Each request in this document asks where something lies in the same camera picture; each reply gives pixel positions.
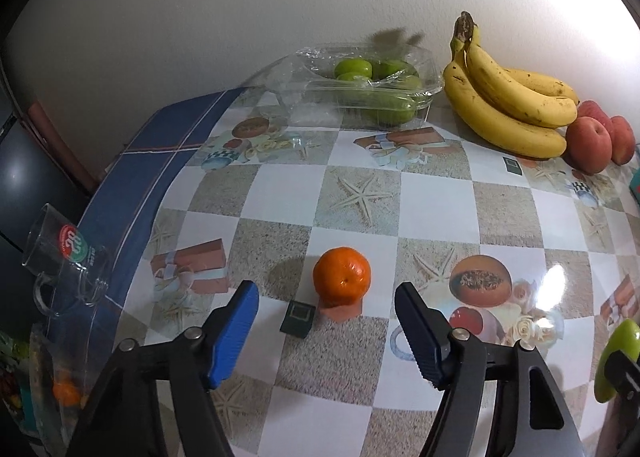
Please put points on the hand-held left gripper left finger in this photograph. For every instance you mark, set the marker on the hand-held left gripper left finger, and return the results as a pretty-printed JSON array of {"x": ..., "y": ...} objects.
[{"x": 232, "y": 332}]

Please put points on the printed checkered tablecloth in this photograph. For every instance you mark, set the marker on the printed checkered tablecloth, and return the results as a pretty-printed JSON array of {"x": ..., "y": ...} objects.
[{"x": 435, "y": 197}]

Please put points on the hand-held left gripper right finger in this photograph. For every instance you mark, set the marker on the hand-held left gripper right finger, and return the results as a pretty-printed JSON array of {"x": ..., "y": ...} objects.
[{"x": 417, "y": 332}]

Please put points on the green jujube fruit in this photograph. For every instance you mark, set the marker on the green jujube fruit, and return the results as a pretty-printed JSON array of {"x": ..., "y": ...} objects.
[{"x": 622, "y": 337}]

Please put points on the colourful printed bag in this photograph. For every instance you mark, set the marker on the colourful printed bag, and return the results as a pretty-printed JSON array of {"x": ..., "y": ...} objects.
[{"x": 12, "y": 382}]

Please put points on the small orange mandarin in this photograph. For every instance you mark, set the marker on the small orange mandarin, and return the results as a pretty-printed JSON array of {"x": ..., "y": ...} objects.
[{"x": 342, "y": 276}]

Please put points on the red apple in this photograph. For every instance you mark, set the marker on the red apple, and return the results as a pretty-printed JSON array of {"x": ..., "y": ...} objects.
[
  {"x": 590, "y": 144},
  {"x": 595, "y": 109},
  {"x": 623, "y": 139}
]

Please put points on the clear plastic clamshell box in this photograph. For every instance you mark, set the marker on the clear plastic clamshell box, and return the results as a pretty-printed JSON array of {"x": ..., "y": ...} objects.
[{"x": 300, "y": 102}]

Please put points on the dark grey cabinet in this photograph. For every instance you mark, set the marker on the dark grey cabinet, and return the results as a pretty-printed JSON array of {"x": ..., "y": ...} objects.
[{"x": 30, "y": 177}]

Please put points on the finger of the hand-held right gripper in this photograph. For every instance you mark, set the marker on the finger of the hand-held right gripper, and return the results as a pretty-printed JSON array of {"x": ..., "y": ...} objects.
[{"x": 622, "y": 372}]

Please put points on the clear glass jar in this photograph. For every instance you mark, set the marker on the clear glass jar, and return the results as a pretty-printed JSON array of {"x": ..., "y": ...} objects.
[{"x": 45, "y": 362}]

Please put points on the yellow banana bunch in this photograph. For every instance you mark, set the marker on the yellow banana bunch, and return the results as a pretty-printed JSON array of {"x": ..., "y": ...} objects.
[{"x": 500, "y": 122}]

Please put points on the glass mug with red logo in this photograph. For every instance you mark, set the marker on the glass mug with red logo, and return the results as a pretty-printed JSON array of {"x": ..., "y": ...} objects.
[{"x": 65, "y": 257}]

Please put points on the teal toy box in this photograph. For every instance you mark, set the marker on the teal toy box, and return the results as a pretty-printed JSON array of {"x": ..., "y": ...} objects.
[{"x": 636, "y": 185}]

